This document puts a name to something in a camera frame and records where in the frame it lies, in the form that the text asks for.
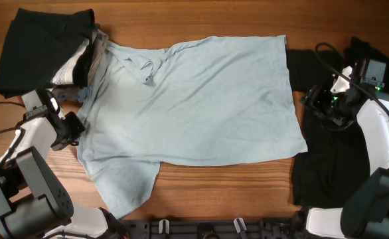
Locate light blue polo shirt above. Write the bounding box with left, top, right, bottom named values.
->
left=77, top=35, right=307, bottom=218

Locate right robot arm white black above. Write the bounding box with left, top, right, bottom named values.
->
left=301, top=59, right=389, bottom=238

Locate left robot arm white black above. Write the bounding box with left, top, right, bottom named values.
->
left=0, top=90, right=117, bottom=239

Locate black garment on right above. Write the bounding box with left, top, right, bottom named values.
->
left=287, top=37, right=389, bottom=208

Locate folded blue garment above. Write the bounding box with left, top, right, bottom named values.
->
left=56, top=88, right=88, bottom=103

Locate folded grey garment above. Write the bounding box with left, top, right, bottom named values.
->
left=52, top=27, right=109, bottom=97

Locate folded black garment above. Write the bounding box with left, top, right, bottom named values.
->
left=0, top=9, right=96, bottom=98

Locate white clip left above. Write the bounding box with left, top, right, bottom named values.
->
left=159, top=219, right=170, bottom=235

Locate white clip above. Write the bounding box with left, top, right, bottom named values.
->
left=233, top=217, right=247, bottom=234
left=159, top=219, right=170, bottom=235

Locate white clip right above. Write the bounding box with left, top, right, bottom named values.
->
left=233, top=217, right=247, bottom=234

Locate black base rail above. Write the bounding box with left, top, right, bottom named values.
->
left=121, top=218, right=314, bottom=239

